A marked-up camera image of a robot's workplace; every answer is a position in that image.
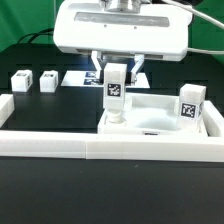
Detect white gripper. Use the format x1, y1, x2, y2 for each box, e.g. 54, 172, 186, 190
53, 0, 193, 85

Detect white square tabletop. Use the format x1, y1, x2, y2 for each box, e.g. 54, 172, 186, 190
97, 93, 208, 137

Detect white sheet with AprilTags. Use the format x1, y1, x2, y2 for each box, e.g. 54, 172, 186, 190
61, 71, 150, 89

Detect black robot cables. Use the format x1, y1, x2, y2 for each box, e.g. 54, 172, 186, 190
17, 28, 56, 44

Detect white U-shaped obstacle wall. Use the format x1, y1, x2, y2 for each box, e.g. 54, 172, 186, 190
0, 101, 224, 162

